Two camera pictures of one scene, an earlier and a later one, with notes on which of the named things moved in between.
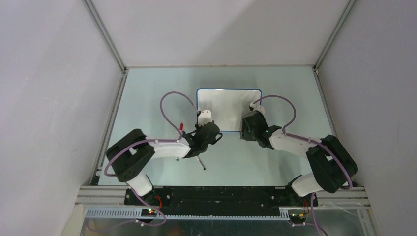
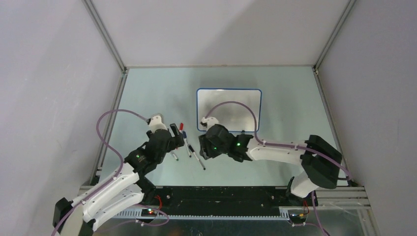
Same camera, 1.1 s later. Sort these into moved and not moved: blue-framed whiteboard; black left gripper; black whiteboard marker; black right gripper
Moved: black left gripper; black right gripper
Not moved: black whiteboard marker; blue-framed whiteboard
